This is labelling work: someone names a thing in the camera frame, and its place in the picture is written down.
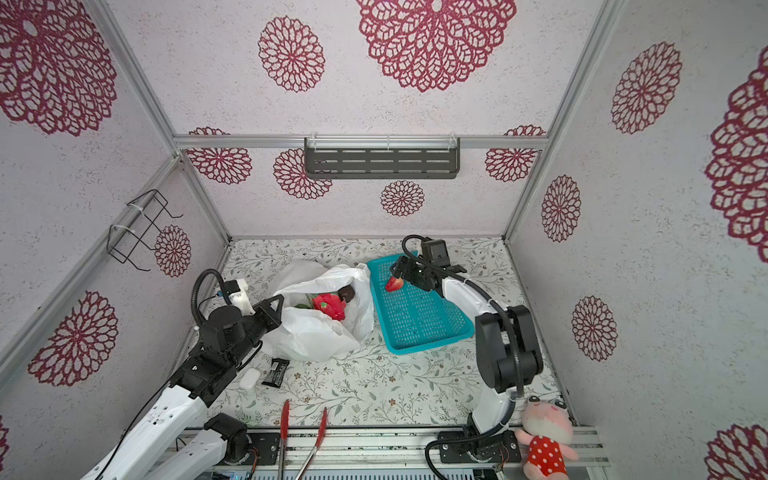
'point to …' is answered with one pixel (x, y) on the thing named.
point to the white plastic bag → (308, 335)
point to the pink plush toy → (547, 429)
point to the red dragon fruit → (330, 304)
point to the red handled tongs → (284, 431)
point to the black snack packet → (276, 372)
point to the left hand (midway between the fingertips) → (285, 301)
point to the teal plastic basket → (410, 319)
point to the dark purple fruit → (347, 292)
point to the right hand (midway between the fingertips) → (400, 267)
